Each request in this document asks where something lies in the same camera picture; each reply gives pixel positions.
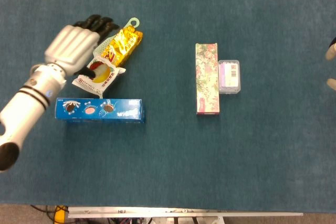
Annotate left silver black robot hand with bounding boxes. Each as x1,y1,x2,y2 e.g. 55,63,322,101
44,14,119,80

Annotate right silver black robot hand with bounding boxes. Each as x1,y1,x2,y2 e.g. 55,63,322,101
324,36,336,91

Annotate mint green plastic brush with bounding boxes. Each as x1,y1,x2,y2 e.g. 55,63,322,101
91,17,140,57

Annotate white snack pouch red picture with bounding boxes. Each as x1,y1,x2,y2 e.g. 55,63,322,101
71,53,127,99

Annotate gold foil snack packet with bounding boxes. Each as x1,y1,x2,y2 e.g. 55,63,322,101
103,27,144,68

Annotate blue Oreo cookie box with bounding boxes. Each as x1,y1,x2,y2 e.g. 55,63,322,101
55,97,146,124

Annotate clear plastic box purple contents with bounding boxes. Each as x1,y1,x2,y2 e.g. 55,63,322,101
217,59,241,95

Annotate long floral print box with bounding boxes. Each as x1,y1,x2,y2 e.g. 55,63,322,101
195,42,221,116

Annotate teal felt table cover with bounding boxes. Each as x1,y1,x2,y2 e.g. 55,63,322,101
0,0,336,213

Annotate black floor cable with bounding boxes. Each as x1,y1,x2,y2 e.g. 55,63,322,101
30,204,56,221

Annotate aluminium rail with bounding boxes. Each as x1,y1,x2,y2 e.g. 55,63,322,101
67,206,304,219

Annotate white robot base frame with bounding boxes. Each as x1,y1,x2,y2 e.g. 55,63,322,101
152,216,224,224

